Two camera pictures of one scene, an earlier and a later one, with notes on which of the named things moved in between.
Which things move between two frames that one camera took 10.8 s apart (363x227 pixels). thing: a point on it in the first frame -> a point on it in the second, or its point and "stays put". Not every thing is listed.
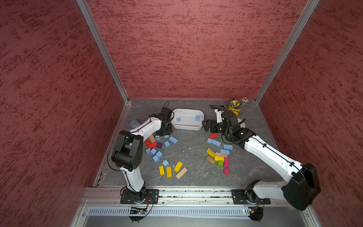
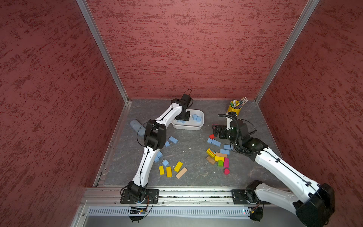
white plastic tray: (187, 118) stays put
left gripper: (169, 131) -> (186, 118)
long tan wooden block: (181, 172) stays put
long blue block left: (173, 139) stays put
